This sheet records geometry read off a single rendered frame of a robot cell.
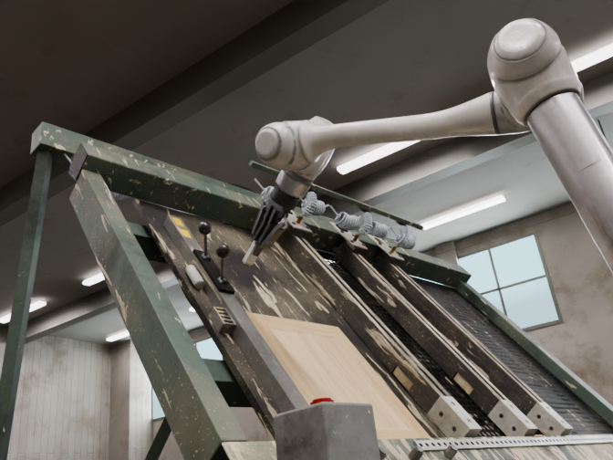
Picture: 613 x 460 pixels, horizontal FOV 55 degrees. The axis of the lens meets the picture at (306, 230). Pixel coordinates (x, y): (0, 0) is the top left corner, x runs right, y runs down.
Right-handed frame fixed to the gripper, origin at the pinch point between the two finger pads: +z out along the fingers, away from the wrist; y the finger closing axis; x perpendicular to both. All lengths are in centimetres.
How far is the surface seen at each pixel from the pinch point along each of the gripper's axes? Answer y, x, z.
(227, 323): -16.9, 9.8, 12.7
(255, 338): -23.1, 4.7, 11.7
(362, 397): -40.0, -23.4, 14.1
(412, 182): 328, -427, 18
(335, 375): -32.0, -19.0, 14.1
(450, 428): -52, -49, 13
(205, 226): 10.7, 10.6, 0.6
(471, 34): 258, -304, -131
